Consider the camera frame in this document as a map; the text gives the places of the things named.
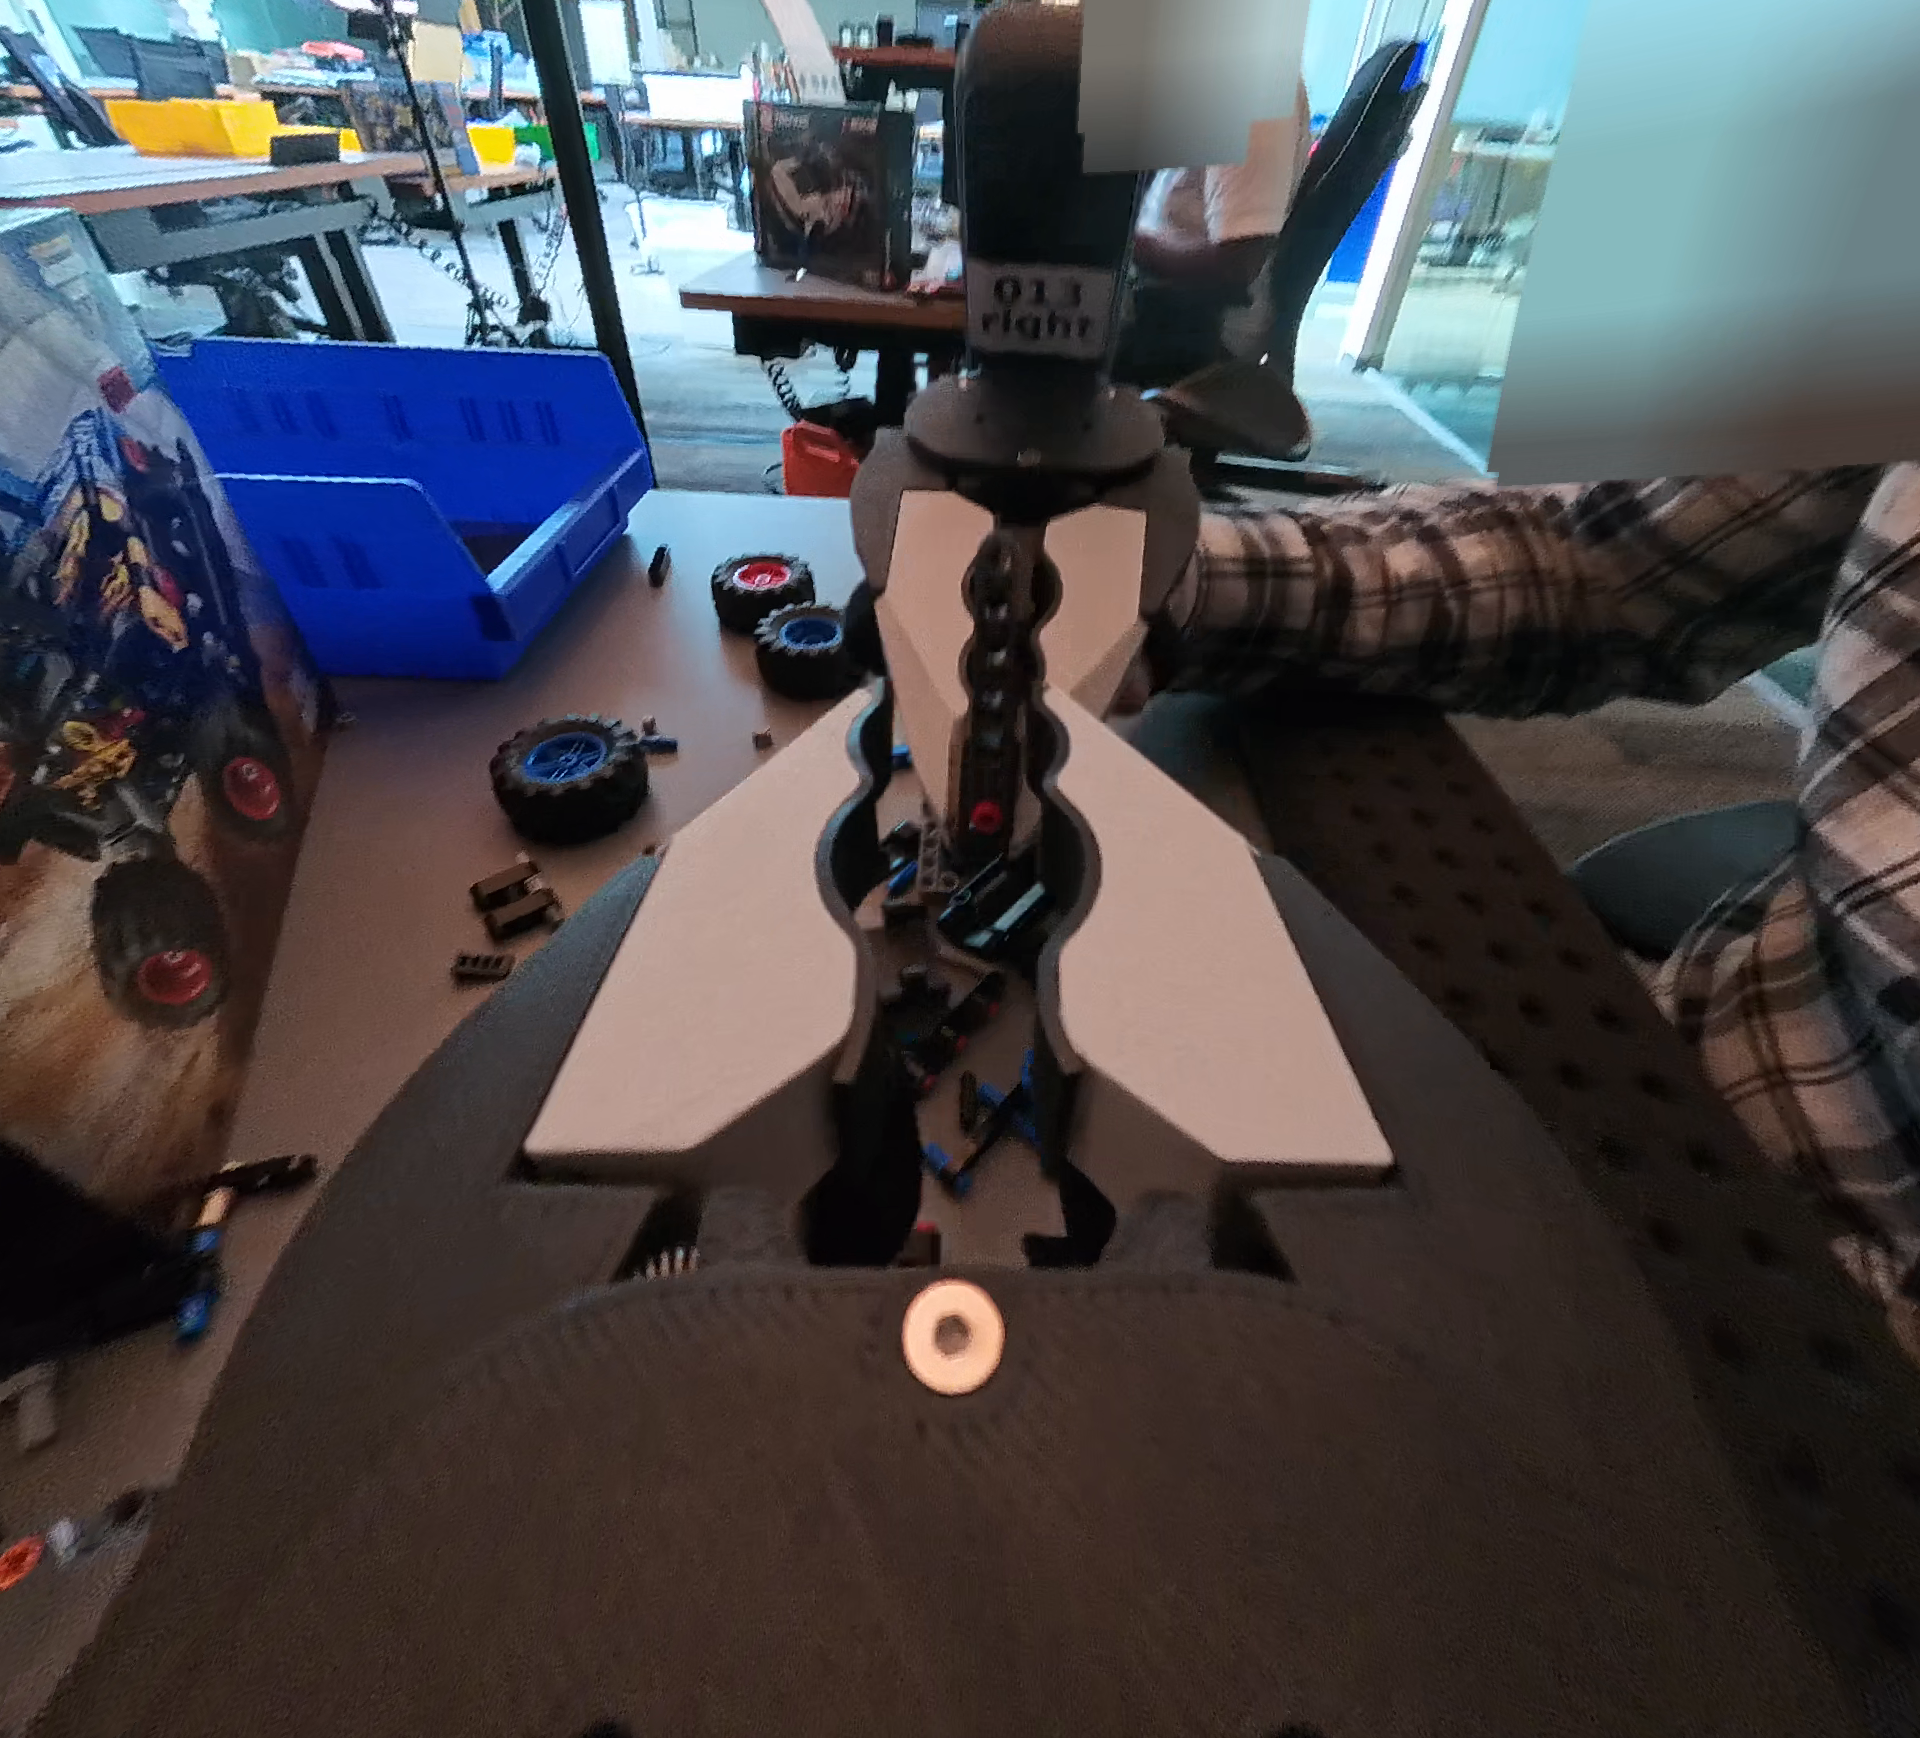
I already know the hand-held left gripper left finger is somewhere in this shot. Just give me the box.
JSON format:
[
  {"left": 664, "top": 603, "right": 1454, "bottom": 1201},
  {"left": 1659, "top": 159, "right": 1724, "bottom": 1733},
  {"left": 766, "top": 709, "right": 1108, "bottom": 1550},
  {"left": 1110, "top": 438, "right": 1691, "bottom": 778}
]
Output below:
[{"left": 527, "top": 688, "right": 904, "bottom": 1254}]

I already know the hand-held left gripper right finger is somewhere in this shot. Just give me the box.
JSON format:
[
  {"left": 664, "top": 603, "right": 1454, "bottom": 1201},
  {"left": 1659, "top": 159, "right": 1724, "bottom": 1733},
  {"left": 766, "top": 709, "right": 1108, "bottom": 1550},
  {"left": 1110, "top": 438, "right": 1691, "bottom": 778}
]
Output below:
[{"left": 1030, "top": 688, "right": 1398, "bottom": 1260}]

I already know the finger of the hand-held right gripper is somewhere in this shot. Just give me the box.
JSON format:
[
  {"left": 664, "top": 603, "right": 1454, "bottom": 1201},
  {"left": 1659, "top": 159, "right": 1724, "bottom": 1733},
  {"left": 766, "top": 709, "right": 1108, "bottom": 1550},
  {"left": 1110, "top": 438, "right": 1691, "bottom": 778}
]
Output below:
[
  {"left": 889, "top": 494, "right": 1014, "bottom": 756},
  {"left": 1033, "top": 513, "right": 1159, "bottom": 721}
]

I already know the long black toy beam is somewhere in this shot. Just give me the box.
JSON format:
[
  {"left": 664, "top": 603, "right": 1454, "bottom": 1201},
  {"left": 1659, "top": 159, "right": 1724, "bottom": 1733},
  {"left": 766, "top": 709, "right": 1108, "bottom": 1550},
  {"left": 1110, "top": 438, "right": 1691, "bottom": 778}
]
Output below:
[{"left": 889, "top": 554, "right": 1058, "bottom": 965}]

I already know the person's right forearm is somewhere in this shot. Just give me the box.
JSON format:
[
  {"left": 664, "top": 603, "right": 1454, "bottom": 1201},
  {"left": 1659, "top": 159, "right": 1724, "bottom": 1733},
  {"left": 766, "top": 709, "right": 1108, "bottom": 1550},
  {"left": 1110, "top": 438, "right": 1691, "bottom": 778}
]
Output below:
[{"left": 1156, "top": 464, "right": 1920, "bottom": 727}]

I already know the grey desk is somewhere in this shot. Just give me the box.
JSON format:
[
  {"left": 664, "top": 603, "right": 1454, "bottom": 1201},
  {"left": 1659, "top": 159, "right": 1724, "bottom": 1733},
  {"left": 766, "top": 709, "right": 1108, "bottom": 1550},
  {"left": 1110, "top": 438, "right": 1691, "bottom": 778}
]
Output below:
[{"left": 0, "top": 485, "right": 904, "bottom": 1619}]

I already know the black tire blue rim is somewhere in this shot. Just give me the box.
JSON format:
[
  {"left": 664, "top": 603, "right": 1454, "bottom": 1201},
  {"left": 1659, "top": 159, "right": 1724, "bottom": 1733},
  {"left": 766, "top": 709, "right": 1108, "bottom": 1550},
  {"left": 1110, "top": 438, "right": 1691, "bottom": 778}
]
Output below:
[
  {"left": 756, "top": 603, "right": 875, "bottom": 703},
  {"left": 491, "top": 717, "right": 657, "bottom": 848}
]

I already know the orange bucket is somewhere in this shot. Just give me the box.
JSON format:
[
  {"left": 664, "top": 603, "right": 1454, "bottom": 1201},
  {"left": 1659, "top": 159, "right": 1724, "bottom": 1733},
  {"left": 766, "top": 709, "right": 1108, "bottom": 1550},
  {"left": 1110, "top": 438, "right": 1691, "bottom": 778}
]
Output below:
[{"left": 786, "top": 416, "right": 875, "bottom": 500}]

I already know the black tire red rim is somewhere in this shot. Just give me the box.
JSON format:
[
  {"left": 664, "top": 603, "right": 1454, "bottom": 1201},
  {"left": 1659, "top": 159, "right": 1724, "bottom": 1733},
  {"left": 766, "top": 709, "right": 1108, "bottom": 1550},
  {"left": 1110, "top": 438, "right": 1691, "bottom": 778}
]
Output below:
[{"left": 709, "top": 551, "right": 822, "bottom": 638}]

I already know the dark printed box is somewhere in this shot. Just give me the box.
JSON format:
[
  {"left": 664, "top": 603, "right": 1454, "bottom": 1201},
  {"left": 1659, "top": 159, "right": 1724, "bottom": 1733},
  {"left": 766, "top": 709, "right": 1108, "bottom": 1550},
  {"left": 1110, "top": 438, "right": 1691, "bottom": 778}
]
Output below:
[{"left": 750, "top": 99, "right": 921, "bottom": 297}]

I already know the black toy connector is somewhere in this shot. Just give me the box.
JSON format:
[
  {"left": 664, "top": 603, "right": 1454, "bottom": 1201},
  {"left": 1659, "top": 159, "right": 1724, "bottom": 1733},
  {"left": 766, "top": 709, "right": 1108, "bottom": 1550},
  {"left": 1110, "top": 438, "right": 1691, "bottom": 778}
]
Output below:
[{"left": 450, "top": 850, "right": 567, "bottom": 982}]

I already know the wooden background table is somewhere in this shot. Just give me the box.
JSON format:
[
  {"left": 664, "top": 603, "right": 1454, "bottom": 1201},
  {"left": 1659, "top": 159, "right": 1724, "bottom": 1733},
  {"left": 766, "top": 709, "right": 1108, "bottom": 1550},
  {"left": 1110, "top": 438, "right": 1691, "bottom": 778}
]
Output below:
[{"left": 677, "top": 254, "right": 967, "bottom": 336}]

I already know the black and blue office chair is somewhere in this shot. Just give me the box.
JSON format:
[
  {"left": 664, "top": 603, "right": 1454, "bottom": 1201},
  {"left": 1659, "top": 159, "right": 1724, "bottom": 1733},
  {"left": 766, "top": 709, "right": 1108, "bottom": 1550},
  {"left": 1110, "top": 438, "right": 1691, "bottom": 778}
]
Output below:
[{"left": 1156, "top": 34, "right": 1439, "bottom": 469}]

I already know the black dotted mat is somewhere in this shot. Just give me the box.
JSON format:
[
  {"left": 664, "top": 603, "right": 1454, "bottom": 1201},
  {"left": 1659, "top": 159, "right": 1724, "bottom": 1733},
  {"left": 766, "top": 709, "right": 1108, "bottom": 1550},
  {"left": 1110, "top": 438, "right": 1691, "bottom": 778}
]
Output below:
[{"left": 1141, "top": 694, "right": 1920, "bottom": 1738}]

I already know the black metal pole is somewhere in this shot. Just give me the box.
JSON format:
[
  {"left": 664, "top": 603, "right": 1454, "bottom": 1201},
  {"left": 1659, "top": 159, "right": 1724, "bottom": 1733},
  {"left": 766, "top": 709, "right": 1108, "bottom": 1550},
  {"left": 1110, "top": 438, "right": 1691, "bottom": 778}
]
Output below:
[{"left": 475, "top": 0, "right": 652, "bottom": 438}]

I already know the plain blue plastic bin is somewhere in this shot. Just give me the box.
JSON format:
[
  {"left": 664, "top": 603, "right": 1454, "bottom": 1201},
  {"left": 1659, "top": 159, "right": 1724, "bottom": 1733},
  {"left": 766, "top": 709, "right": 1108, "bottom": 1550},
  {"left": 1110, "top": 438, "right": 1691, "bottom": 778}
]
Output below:
[{"left": 150, "top": 334, "right": 660, "bottom": 686}]

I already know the person's plaid shirt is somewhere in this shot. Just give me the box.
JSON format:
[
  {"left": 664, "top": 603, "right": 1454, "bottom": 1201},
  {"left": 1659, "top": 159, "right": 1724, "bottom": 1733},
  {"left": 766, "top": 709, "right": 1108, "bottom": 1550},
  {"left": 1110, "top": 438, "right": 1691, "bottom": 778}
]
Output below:
[{"left": 1660, "top": 464, "right": 1920, "bottom": 1335}]

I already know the toy truck set box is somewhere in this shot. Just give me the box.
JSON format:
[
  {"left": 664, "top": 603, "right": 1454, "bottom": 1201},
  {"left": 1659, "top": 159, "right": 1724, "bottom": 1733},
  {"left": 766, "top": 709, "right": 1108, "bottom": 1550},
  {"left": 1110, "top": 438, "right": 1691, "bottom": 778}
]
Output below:
[{"left": 0, "top": 209, "right": 335, "bottom": 1217}]

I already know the yellow bin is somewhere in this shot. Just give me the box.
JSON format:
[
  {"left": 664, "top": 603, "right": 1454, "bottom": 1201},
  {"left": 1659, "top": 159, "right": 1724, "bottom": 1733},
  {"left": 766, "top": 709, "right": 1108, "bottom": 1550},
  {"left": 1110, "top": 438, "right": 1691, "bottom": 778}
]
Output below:
[{"left": 103, "top": 91, "right": 291, "bottom": 161}]

